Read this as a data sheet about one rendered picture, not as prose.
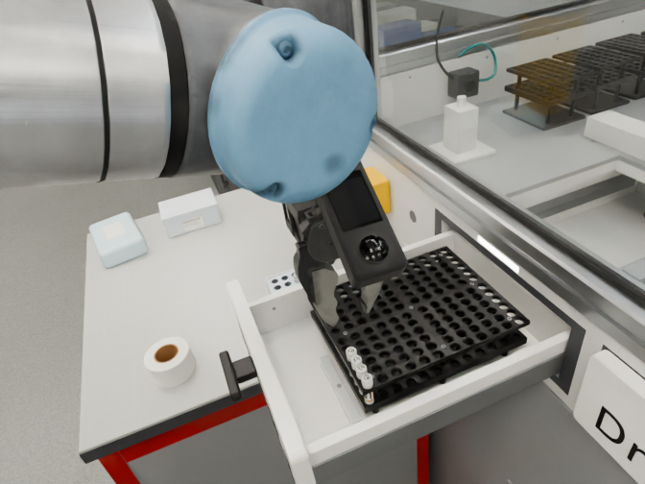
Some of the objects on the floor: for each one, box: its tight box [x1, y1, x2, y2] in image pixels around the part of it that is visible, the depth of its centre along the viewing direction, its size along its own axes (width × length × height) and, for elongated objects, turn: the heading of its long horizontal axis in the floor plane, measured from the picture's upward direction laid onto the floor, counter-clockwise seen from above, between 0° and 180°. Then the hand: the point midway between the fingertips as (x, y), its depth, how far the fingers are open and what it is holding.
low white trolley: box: [79, 188, 429, 484], centre depth 119 cm, size 58×62×76 cm
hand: (351, 314), depth 51 cm, fingers open, 3 cm apart
